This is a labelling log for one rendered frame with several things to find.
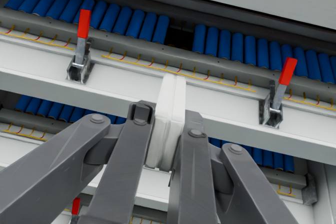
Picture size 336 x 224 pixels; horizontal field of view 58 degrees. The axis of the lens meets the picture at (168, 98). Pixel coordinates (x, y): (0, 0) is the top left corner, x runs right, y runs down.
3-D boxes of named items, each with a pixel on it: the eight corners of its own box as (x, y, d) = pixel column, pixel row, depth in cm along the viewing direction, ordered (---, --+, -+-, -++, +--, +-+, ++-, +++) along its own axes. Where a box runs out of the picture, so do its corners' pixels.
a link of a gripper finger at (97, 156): (140, 176, 13) (74, 161, 13) (153, 125, 18) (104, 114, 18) (146, 147, 13) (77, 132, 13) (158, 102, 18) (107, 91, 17)
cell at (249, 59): (253, 45, 50) (253, 73, 46) (242, 42, 50) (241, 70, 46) (257, 36, 49) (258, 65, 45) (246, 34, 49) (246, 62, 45)
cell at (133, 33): (144, 19, 50) (135, 46, 46) (133, 17, 50) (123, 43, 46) (145, 10, 49) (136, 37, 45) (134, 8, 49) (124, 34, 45)
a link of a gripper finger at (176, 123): (169, 118, 14) (185, 122, 14) (175, 74, 21) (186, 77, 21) (156, 171, 15) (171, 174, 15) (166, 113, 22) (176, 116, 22)
